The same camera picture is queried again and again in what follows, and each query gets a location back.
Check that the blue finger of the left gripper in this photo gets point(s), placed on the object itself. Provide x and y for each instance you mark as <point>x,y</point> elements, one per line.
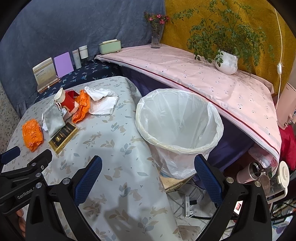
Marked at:
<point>10,155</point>

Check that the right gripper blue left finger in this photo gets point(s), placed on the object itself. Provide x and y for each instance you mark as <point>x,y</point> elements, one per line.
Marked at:
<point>85,178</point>

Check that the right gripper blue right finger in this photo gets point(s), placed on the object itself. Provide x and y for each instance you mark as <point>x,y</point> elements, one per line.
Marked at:
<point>206,174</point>

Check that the small orange bag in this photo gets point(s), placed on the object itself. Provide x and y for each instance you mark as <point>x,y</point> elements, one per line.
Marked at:
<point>32,134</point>

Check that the black gold box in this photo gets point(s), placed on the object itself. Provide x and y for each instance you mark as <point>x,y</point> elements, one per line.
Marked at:
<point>62,137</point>

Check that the grey drawstring pouch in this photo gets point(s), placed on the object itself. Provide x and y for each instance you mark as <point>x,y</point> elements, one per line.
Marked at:
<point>52,119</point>

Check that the red white paper cup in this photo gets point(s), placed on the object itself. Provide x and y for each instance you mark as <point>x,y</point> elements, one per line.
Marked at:
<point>66,101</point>

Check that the white paper napkin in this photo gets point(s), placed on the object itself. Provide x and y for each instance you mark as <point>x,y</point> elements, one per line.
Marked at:
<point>104,106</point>

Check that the orange plastic bag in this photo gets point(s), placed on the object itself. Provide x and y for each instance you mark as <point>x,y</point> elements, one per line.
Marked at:
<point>83,99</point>

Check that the white cloth rag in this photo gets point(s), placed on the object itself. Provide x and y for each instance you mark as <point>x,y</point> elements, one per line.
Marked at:
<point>98,94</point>

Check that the red cardboard box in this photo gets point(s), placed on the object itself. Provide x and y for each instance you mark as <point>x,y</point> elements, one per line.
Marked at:
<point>71,95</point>

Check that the white lined trash bin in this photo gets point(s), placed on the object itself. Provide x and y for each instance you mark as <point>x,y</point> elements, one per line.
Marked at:
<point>178,125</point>

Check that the white power strip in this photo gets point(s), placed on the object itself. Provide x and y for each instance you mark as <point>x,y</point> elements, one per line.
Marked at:
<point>187,203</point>

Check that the pink thermos bottle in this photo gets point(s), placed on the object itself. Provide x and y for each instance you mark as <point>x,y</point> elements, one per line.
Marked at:
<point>250,173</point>

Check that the rabbit print tablecloth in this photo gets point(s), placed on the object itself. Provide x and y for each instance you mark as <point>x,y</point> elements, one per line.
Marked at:
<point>97,182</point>

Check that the white round gadget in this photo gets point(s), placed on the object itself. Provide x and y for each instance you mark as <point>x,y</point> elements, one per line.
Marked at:
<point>279,184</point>

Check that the pink bed cover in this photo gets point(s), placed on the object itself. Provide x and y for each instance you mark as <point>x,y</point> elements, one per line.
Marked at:
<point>241,98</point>

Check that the beige desk calendar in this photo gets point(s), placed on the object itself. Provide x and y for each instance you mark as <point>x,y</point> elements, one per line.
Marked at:
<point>45,75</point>

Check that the pink appliance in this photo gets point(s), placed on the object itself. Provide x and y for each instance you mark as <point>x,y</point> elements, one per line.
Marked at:
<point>286,106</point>

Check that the purple card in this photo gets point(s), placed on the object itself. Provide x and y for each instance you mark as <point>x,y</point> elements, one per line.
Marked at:
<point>63,64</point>

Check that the navy floral cloth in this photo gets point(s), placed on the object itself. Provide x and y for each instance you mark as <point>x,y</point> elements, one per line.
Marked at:
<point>93,71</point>

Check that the slim white bottle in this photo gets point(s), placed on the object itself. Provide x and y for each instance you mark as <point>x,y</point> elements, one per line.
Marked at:
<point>76,57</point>

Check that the white cylindrical jar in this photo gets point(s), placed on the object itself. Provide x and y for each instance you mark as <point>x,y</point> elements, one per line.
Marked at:
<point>83,51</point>

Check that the blue grey backdrop cloth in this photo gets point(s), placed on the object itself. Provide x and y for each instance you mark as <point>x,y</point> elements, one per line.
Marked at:
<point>33,31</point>

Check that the white potted green plant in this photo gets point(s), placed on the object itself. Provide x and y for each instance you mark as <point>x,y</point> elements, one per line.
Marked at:
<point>222,30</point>

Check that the mint green tissue box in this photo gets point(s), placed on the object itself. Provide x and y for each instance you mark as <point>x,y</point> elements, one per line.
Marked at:
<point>110,46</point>

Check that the mustard yellow backdrop cloth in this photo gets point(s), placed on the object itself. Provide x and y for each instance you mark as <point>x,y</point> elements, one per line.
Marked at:
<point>276,70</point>

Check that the glass vase pink flowers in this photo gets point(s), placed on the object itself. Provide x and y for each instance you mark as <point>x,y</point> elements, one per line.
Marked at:
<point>157,22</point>

